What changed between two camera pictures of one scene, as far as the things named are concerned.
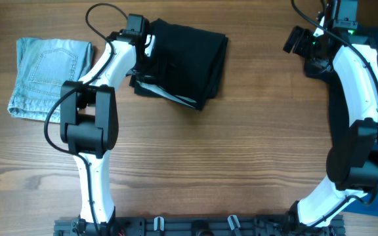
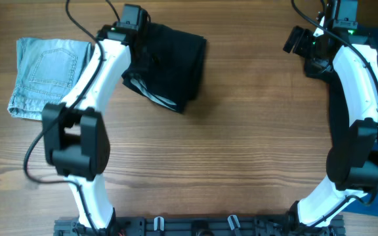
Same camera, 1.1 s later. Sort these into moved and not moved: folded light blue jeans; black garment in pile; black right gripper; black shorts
Moved: black shorts
Not moved: black right gripper; black garment in pile; folded light blue jeans
